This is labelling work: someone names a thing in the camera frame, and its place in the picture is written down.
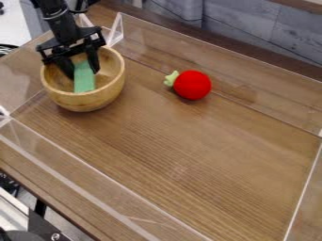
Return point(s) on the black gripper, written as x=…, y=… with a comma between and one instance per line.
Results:
x=55, y=51

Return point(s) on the brown wooden bowl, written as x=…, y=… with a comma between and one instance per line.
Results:
x=109, y=84

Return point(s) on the green rectangular stick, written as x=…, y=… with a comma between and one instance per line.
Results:
x=85, y=77

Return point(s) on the red plush tomato toy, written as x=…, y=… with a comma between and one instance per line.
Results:
x=192, y=84

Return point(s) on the black metal bracket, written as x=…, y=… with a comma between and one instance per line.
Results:
x=45, y=229

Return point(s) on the clear acrylic tray walls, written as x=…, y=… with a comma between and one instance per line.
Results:
x=158, y=168

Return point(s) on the grey post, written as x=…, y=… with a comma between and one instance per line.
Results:
x=38, y=26

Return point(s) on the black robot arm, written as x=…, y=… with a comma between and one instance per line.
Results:
x=73, y=39

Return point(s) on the black table leg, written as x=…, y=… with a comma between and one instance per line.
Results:
x=41, y=208

